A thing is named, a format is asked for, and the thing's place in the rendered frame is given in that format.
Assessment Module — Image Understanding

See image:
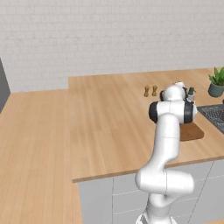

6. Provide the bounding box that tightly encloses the grey drawer front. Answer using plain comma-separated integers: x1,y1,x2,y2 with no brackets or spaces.
112,161,214,195
112,195,202,224
112,176,210,216

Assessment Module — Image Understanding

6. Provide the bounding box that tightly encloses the green plant in grey pot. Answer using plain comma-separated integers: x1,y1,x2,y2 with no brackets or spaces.
207,66,224,98

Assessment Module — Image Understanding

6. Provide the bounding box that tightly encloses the brown wooden cutting board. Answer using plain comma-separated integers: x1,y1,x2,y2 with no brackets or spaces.
178,122,205,143

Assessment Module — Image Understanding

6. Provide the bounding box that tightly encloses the brown wooden salt shaker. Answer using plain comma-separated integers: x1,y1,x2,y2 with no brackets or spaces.
143,85,151,98

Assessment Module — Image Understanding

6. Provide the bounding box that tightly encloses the dark grey sink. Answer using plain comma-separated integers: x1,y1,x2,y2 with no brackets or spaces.
196,103,224,136

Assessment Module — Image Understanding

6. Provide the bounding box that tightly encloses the grey cupboard door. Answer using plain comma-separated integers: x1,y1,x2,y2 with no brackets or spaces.
187,158,224,224
78,177,115,224

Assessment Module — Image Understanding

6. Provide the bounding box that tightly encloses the grey fridge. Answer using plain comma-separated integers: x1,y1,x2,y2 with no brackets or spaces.
0,58,11,114

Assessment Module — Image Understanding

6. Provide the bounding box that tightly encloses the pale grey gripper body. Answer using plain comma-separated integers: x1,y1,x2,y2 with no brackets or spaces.
185,86,197,102

